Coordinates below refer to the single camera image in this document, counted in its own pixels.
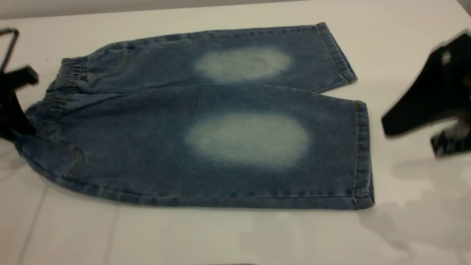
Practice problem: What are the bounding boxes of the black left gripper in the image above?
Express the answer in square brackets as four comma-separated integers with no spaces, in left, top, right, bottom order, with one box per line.
[0,65,39,141]

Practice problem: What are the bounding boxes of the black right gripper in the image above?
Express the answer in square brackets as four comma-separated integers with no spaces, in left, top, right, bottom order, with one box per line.
[381,32,471,158]

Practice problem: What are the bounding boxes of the blue denim children's pants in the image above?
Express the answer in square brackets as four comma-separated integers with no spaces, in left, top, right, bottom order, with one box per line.
[14,22,375,211]

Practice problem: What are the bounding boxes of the black braided cable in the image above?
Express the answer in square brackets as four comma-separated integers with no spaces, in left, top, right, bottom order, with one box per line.
[0,28,20,72]

